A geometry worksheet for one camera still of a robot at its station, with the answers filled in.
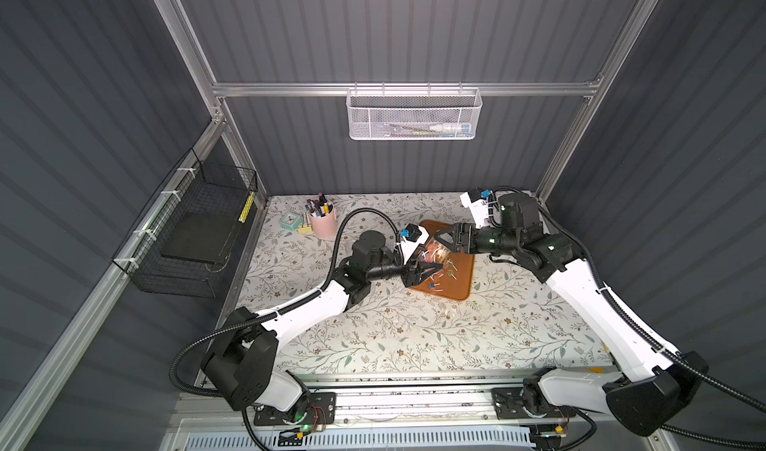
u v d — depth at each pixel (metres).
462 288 0.93
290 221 1.11
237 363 0.42
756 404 0.35
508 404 0.74
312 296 0.53
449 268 0.99
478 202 0.63
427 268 0.71
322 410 0.72
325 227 1.11
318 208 1.01
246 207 0.82
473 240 0.62
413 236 0.64
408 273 0.67
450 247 0.64
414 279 0.68
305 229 1.10
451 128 0.89
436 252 0.72
